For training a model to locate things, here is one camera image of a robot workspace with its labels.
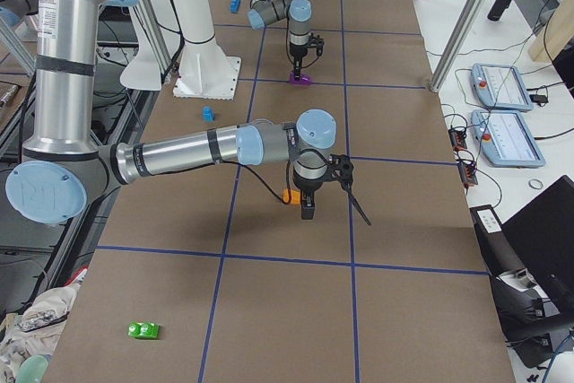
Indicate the purple trapezoid block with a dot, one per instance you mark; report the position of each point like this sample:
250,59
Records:
299,79

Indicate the orange trapezoid block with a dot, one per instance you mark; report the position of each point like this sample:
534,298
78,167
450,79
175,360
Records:
291,196

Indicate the long blue brick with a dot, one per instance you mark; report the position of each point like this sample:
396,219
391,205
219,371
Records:
234,6

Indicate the small blue block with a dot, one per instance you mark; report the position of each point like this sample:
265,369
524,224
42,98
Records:
208,114

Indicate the far teach pendant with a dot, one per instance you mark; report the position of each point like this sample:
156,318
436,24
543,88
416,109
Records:
500,87

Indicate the teach pendant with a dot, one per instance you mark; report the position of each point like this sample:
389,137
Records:
505,140
500,87

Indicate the near teach pendant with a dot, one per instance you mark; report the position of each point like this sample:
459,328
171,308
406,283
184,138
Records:
505,140

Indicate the green brick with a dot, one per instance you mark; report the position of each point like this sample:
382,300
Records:
144,330

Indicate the black laptop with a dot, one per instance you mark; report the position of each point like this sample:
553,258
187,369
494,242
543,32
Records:
530,264

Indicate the crumpled patterned cloth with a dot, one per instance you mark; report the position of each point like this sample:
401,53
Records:
37,330

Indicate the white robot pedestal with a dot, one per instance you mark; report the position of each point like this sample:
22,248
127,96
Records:
204,69

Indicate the aluminium frame post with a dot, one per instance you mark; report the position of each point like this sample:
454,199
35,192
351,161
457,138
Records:
455,42

